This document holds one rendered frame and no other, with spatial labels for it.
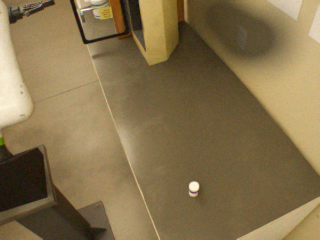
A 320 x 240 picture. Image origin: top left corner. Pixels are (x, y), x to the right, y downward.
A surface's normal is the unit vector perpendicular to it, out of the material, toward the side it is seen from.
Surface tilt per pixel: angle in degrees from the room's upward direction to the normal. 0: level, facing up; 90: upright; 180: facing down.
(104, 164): 0
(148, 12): 90
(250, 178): 0
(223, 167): 1
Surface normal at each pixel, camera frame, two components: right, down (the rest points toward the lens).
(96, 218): -0.10, -0.64
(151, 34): 0.36, 0.69
